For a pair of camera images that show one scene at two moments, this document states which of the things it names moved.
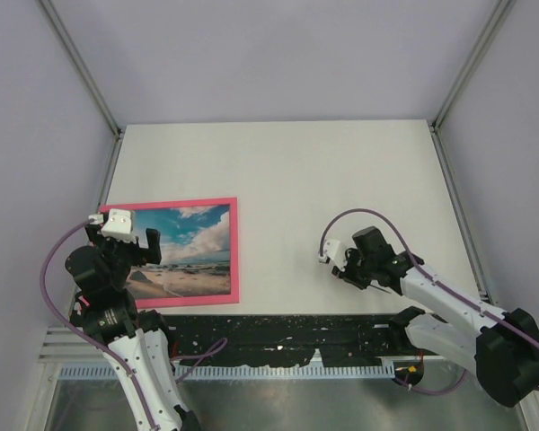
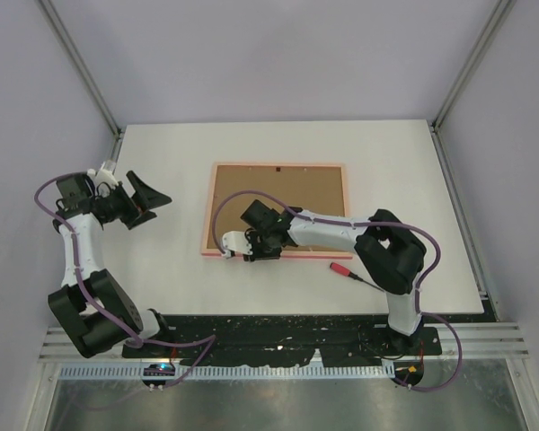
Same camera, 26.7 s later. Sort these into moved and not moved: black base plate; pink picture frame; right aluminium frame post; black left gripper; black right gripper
Moved: black right gripper; pink picture frame; black left gripper
Not moved: right aluminium frame post; black base plate
